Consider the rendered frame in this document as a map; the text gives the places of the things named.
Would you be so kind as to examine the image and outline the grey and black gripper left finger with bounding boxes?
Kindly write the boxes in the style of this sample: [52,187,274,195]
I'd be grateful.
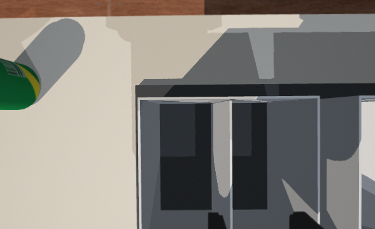
[208,212,227,229]

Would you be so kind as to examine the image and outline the green drink can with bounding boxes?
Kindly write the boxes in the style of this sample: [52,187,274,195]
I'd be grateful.
[0,59,40,110]

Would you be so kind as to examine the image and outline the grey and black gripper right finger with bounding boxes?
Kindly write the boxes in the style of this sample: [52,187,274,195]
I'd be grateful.
[289,212,324,229]

